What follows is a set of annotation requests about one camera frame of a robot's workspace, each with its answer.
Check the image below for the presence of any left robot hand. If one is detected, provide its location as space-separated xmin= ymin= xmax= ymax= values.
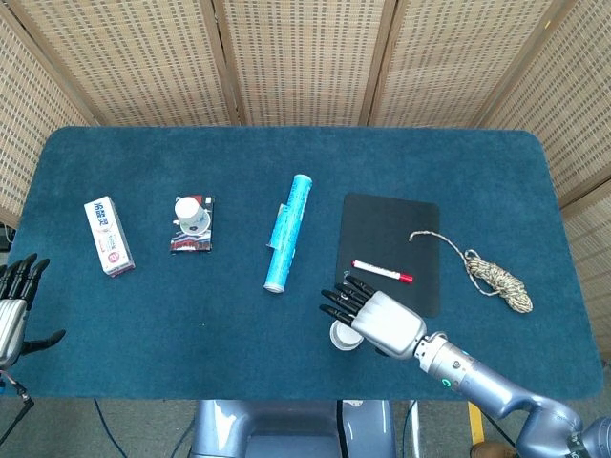
xmin=0 ymin=253 xmax=67 ymax=369

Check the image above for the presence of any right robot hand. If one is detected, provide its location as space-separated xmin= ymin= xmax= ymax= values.
xmin=318 ymin=275 xmax=428 ymax=362

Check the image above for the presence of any paper cup green fern print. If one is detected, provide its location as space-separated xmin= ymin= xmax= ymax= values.
xmin=329 ymin=318 xmax=365 ymax=353

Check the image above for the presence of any paper cup blue flower print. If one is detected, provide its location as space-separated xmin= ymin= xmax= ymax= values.
xmin=173 ymin=196 xmax=212 ymax=237

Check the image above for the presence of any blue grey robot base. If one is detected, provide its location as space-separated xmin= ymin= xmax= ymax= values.
xmin=189 ymin=399 xmax=397 ymax=458

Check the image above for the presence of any paper cup green leaf print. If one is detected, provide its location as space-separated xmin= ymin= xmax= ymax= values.
xmin=330 ymin=336 xmax=362 ymax=354

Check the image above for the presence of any black mouse pad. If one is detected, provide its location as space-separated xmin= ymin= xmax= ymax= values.
xmin=335 ymin=192 xmax=441 ymax=319

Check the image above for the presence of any red white marker pen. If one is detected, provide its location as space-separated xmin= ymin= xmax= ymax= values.
xmin=351 ymin=260 xmax=414 ymax=285

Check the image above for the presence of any white table leg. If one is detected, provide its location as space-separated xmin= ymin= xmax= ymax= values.
xmin=409 ymin=399 xmax=422 ymax=458

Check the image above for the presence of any white pink carton box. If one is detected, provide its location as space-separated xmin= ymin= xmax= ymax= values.
xmin=83 ymin=196 xmax=137 ymax=279

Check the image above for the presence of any yellow floor tape strip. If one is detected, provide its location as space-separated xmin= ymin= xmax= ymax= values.
xmin=467 ymin=400 xmax=486 ymax=445

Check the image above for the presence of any blue table cloth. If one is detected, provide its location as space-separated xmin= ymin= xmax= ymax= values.
xmin=8 ymin=125 xmax=604 ymax=402

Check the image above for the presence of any blue cling film roll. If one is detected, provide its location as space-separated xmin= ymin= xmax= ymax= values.
xmin=263 ymin=174 xmax=314 ymax=294

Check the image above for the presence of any brown shoe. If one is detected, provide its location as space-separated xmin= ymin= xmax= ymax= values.
xmin=470 ymin=441 xmax=517 ymax=458

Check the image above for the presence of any woven bamboo folding screen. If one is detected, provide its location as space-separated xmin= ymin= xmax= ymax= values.
xmin=0 ymin=0 xmax=611 ymax=366

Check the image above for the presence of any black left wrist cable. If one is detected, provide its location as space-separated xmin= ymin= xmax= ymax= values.
xmin=0 ymin=374 xmax=35 ymax=445

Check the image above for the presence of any beige braided rope bundle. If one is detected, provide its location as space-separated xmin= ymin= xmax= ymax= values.
xmin=410 ymin=230 xmax=534 ymax=314

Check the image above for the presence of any blue floor cable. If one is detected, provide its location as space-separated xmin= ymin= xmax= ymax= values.
xmin=93 ymin=399 xmax=126 ymax=458

